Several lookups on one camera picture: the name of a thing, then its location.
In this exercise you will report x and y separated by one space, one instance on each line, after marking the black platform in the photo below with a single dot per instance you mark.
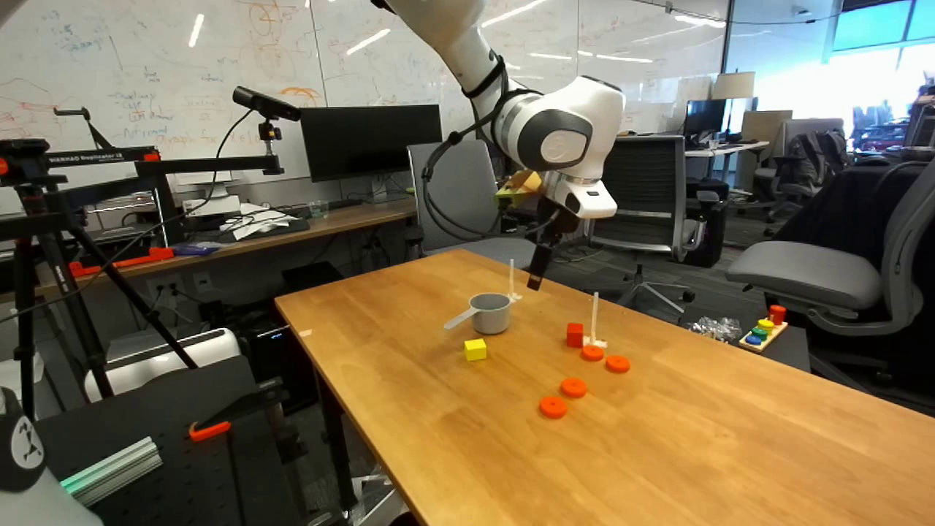
128 410

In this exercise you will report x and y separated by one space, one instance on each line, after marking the colourful stacking toy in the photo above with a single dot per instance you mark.
765 332

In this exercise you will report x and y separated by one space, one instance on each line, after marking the pale monitor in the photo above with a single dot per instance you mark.
766 126

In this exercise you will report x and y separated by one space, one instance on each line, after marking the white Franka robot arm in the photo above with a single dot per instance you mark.
457 40

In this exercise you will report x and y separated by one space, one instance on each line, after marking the translucent peg stand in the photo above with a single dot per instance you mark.
514 272

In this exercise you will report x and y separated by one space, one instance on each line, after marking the white cylinder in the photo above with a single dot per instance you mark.
162 363

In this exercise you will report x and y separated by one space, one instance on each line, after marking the white papers pile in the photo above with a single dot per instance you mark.
255 223

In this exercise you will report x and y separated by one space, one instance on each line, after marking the red block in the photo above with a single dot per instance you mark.
575 338

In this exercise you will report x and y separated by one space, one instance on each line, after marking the background desk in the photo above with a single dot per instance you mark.
725 150

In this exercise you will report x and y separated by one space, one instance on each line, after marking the clear plastic pieces pile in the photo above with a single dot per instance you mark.
717 329

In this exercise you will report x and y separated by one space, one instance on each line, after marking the black tripod with orange knobs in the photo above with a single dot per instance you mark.
30 161

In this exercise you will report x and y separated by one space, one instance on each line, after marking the wrist-mounted camera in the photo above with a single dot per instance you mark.
528 182

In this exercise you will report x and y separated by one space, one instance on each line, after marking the black camera on boom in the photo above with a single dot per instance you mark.
262 101

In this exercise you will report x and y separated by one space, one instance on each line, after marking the black monitor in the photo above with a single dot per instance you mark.
705 122
370 142

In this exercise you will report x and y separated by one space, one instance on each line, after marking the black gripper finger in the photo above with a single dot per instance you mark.
540 266
552 256

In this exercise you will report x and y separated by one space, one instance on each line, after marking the black box under table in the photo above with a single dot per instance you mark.
281 356

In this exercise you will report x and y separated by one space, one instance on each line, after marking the wall whiteboard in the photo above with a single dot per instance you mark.
176 90

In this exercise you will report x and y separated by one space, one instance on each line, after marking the red bar clamp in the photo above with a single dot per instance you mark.
121 262

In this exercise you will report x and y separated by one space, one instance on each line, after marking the black table leg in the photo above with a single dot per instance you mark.
334 448

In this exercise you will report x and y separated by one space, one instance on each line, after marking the wooden desk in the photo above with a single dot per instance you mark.
331 223

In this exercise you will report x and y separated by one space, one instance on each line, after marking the black mesh office chair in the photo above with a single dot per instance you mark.
644 185

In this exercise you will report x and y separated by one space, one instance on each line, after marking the grey padded office chair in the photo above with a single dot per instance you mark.
807 278

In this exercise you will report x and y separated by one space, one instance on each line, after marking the silver aluminium bar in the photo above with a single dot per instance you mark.
113 473

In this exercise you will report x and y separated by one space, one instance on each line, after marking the white peg stand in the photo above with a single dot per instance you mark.
594 342

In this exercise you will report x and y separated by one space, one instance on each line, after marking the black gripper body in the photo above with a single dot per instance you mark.
560 227

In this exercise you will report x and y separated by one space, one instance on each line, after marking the orange disc with hole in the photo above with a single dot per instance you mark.
593 356
617 363
575 386
555 408

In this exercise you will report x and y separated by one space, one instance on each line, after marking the black cap with logo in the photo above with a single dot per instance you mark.
18 439

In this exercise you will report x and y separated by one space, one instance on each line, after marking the yellow block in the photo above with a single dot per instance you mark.
474 351

